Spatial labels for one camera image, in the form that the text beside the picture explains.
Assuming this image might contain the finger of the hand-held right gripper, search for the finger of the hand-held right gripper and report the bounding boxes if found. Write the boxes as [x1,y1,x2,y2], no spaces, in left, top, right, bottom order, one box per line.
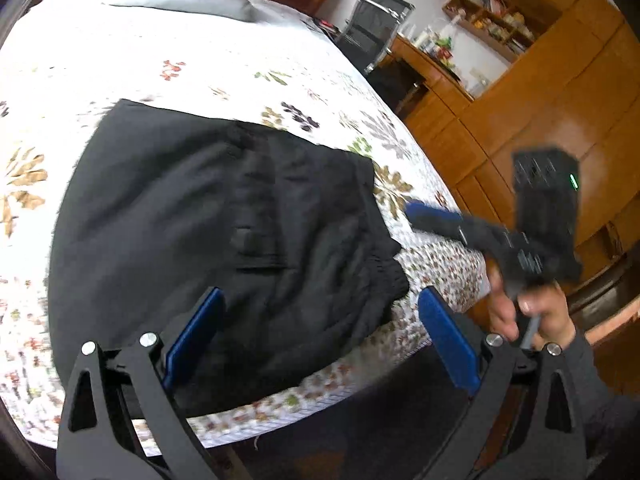
[404,199,466,241]

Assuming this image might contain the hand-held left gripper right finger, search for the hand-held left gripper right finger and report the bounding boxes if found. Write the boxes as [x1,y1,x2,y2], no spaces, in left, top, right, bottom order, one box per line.
[417,286,588,480]

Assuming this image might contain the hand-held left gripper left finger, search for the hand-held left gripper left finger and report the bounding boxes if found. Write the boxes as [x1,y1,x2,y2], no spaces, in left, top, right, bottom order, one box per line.
[56,287,226,480]

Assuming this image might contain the black quilted pants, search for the black quilted pants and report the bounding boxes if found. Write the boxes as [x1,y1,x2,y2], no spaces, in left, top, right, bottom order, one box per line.
[48,99,411,418]

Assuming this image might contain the person's right forearm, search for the person's right forearm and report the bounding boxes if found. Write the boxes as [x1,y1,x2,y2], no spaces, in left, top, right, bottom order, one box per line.
[560,327,640,480]

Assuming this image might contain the person's right hand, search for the person's right hand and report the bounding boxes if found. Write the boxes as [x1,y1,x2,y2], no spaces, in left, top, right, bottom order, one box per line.
[485,262,578,351]

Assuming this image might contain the wooden desk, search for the wooden desk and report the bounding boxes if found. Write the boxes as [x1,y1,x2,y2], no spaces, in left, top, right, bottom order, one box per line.
[387,35,488,186]

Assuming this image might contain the wooden wardrobe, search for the wooden wardrobe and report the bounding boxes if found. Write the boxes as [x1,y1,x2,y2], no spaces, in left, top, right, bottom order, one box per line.
[450,0,640,281]

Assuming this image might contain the black office chair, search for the black office chair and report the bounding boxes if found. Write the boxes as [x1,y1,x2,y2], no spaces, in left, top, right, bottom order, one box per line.
[334,0,431,118]

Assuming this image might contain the floral quilt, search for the floral quilt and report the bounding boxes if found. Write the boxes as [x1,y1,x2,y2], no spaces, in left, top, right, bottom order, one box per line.
[0,0,493,448]

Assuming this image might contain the wooden wall shelf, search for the wooden wall shelf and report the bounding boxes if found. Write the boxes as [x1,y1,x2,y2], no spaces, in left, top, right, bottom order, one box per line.
[442,0,551,65]

